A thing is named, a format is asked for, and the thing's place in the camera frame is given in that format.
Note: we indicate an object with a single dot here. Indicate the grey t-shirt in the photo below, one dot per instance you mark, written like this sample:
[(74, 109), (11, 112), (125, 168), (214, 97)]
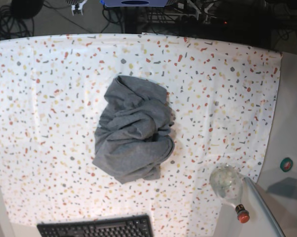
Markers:
[(133, 134)]

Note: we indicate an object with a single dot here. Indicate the clear bottle with red cap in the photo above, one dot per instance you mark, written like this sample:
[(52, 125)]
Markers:
[(227, 185)]

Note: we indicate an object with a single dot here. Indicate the terrazzo pattern table cloth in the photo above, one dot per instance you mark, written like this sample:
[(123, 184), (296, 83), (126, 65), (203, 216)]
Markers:
[(222, 96)]

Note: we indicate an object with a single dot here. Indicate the black keyboard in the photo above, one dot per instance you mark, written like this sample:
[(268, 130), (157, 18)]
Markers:
[(133, 226)]

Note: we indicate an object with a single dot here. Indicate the blue box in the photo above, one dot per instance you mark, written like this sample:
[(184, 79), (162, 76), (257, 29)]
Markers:
[(134, 3)]

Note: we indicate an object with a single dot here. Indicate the green tape roll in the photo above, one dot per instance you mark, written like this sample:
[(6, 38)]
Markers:
[(286, 164)]

